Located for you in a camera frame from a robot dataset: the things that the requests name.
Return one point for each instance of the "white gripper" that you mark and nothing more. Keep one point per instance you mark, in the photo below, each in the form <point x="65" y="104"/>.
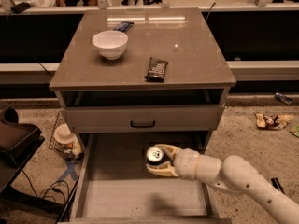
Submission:
<point x="186" y="164"/>

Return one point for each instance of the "blue pepsi can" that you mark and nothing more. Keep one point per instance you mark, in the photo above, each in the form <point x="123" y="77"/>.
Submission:
<point x="156" y="156"/>

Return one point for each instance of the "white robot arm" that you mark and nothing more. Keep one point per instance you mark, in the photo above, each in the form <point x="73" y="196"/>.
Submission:
<point x="234" y="175"/>

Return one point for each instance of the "open grey middle drawer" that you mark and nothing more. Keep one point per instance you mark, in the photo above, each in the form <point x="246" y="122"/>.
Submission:
<point x="115" y="186"/>

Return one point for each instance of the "grey drawer cabinet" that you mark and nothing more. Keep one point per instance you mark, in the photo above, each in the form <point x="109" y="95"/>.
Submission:
<point x="196" y="75"/>

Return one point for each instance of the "small can on floor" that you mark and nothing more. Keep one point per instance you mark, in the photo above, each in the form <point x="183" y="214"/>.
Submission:
<point x="282" y="98"/>

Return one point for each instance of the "dark chocolate bar wrapper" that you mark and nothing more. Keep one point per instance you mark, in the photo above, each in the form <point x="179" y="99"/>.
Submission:
<point x="156" y="70"/>

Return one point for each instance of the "white cup in basket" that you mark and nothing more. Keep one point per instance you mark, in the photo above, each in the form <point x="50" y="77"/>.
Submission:
<point x="63" y="135"/>

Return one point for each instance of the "black bar on floor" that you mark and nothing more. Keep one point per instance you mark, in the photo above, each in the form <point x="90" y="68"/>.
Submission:
<point x="276" y="184"/>

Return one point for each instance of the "brown snack bag on floor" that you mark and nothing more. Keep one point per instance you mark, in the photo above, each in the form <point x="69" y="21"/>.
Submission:
<point x="272" y="122"/>

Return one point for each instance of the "white ceramic bowl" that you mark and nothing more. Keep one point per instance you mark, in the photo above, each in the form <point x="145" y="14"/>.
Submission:
<point x="110" y="44"/>

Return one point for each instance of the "green packet on floor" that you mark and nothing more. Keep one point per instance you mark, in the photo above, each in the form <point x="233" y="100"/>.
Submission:
<point x="295" y="130"/>

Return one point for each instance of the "blue snack bar wrapper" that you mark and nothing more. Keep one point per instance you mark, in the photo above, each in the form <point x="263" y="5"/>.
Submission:
<point x="123" y="26"/>

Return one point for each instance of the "black tray on stand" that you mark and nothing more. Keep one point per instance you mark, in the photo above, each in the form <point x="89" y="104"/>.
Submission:
<point x="18" y="143"/>

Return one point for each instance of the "black device on ledge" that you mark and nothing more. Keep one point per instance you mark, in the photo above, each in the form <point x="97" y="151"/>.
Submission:
<point x="19" y="8"/>

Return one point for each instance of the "closed grey drawer black handle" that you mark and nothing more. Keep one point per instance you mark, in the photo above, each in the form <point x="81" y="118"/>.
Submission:
<point x="142" y="119"/>

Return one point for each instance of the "wire basket with items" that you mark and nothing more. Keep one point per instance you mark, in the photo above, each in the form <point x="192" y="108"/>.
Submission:
<point x="71" y="151"/>

